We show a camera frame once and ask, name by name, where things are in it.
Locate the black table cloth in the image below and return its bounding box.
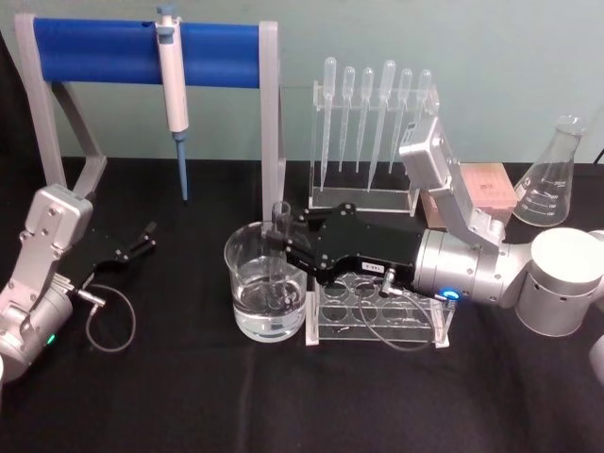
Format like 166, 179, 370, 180
0, 154, 604, 453

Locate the thin dark left gripper cable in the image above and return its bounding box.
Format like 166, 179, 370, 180
74, 281, 139, 353

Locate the clear acrylic dropper rack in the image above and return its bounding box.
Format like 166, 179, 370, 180
308, 78, 441, 217

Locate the pink pipette tip box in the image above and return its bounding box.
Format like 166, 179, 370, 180
420, 161, 516, 231

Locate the clear glass test tube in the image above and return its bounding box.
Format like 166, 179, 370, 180
271, 201, 293, 309

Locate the glass beaker with water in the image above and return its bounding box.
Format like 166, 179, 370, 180
223, 221, 310, 344

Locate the clear acrylic test tube rack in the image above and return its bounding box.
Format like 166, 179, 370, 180
303, 269, 457, 350

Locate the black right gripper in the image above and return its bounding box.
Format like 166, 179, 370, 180
265, 202, 425, 290

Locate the thin dark gripper cable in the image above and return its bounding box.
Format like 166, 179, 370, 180
74, 281, 139, 353
356, 266, 450, 352

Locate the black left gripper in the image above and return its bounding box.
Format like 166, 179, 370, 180
74, 220, 159, 288

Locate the thin dark right gripper cable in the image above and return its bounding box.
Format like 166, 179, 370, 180
356, 266, 450, 352

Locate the clear plastic transfer pipette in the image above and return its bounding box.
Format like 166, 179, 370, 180
366, 59, 397, 195
337, 65, 357, 173
387, 67, 413, 176
416, 68, 434, 122
354, 66, 376, 175
319, 57, 338, 193

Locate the grey and blue pipette stand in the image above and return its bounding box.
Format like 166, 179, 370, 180
13, 12, 287, 227

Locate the white and blue micropipette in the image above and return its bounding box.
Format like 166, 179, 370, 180
155, 4, 191, 205

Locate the glass conical flask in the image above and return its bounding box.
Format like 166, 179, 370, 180
511, 114, 590, 226

